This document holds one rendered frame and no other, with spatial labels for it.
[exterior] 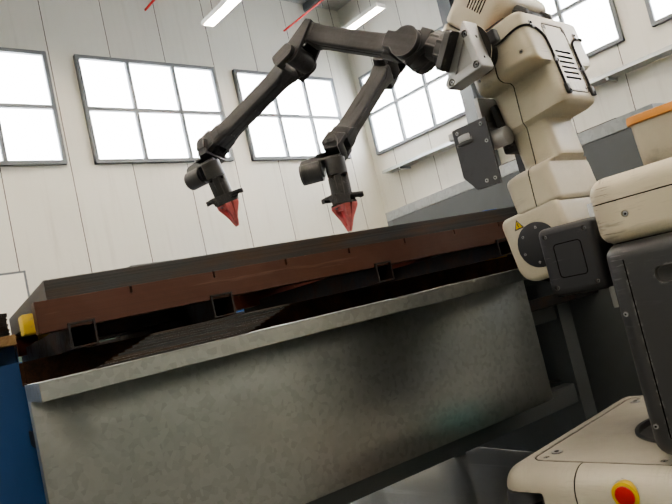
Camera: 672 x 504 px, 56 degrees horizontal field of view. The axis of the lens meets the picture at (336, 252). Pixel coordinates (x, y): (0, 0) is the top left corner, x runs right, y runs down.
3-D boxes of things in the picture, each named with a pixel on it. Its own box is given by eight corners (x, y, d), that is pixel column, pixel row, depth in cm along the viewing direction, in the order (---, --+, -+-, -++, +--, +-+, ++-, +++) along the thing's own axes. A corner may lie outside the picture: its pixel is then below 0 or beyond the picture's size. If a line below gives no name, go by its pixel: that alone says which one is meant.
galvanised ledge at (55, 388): (27, 401, 115) (24, 385, 116) (512, 280, 186) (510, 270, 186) (42, 402, 99) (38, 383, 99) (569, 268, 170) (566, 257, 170)
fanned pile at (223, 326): (83, 371, 120) (79, 350, 121) (267, 327, 142) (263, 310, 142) (97, 368, 110) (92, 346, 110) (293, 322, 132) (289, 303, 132)
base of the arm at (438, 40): (450, 29, 136) (483, 36, 144) (422, 22, 141) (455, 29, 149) (439, 71, 139) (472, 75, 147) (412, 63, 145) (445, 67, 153)
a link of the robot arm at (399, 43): (294, 11, 173) (317, 29, 180) (275, 58, 173) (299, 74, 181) (423, 25, 144) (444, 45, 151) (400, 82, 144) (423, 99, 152)
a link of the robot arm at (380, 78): (395, 45, 192) (403, 75, 200) (377, 45, 195) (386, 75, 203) (333, 142, 172) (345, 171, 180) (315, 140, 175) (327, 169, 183)
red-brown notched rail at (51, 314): (36, 335, 122) (30, 305, 122) (568, 229, 210) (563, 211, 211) (39, 334, 118) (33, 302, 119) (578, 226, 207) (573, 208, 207)
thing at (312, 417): (64, 598, 112) (27, 401, 115) (542, 398, 183) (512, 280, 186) (68, 604, 109) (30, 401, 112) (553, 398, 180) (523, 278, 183)
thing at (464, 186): (387, 221, 289) (385, 213, 290) (480, 207, 322) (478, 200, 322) (655, 116, 181) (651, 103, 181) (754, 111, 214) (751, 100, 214)
